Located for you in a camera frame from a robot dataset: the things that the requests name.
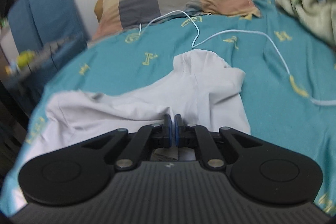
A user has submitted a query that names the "white garment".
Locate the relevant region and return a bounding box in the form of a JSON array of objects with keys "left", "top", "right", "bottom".
[{"left": 23, "top": 50, "right": 251, "bottom": 161}]

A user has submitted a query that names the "blue folding sofa chair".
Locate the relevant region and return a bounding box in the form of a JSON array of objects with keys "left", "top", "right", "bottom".
[{"left": 8, "top": 0, "right": 89, "bottom": 89}]

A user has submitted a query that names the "teal patterned bed sheet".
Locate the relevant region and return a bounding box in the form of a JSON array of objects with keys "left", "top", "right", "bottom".
[{"left": 1, "top": 0, "right": 335, "bottom": 216}]

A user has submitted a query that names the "yellow green plush toy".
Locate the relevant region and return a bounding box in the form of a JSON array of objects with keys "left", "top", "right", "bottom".
[{"left": 16, "top": 50, "right": 36, "bottom": 69}]

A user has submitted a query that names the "grey cloth on chair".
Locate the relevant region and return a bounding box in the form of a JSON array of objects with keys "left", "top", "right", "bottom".
[{"left": 27, "top": 35, "right": 76, "bottom": 71}]

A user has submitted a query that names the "white charging cable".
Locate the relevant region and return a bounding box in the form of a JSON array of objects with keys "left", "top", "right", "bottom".
[{"left": 137, "top": 9, "right": 336, "bottom": 106}]

